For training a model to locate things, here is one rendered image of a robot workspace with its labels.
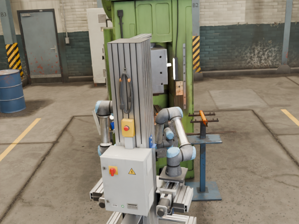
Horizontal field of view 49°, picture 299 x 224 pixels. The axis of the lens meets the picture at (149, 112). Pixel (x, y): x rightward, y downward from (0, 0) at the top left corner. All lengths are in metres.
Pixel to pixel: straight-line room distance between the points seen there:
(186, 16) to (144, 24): 0.48
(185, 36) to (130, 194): 2.07
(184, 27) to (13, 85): 4.93
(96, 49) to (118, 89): 6.81
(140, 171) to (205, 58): 7.70
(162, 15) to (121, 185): 2.06
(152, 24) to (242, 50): 6.43
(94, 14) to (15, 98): 3.03
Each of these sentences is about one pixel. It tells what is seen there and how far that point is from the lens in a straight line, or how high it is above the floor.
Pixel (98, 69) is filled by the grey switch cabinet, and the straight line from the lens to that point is 9.33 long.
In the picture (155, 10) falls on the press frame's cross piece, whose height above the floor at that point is 2.17.
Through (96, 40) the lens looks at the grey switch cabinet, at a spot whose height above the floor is 1.28.
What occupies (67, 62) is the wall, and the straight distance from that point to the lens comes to 10.15.
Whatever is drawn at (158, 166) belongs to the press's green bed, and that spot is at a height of 0.35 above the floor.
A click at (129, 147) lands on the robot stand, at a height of 1.25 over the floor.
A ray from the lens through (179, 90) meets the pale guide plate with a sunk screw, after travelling 4.00.
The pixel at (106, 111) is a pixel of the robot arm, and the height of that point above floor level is 1.38.
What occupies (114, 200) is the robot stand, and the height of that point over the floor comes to 0.87.
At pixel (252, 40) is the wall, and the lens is 10.07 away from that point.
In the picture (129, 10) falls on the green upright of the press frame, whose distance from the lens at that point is 3.78.
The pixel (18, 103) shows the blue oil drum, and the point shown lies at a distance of 8.05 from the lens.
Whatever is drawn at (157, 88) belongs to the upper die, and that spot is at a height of 1.33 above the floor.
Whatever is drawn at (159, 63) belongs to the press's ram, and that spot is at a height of 1.61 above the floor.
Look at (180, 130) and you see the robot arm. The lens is 3.04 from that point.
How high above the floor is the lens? 2.32
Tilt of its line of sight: 19 degrees down
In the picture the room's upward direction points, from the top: 3 degrees counter-clockwise
